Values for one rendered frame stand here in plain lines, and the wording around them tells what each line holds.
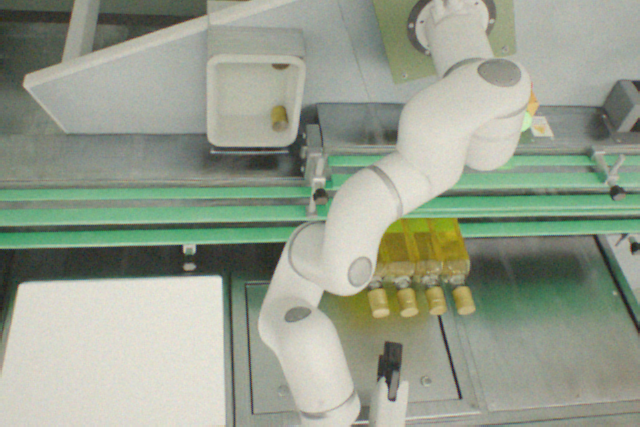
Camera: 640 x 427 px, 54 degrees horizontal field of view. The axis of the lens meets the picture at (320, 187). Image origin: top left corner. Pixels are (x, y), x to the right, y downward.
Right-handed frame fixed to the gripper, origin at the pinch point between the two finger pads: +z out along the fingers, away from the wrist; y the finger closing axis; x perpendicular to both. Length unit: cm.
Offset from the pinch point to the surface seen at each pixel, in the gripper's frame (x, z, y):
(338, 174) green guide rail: 14.7, 29.2, 13.3
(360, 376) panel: 3.3, 1.7, -12.8
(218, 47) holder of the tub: 39, 35, 34
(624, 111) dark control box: -43, 56, 19
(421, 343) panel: -8.5, 11.2, -13.0
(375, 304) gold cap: 3.6, 9.7, 1.3
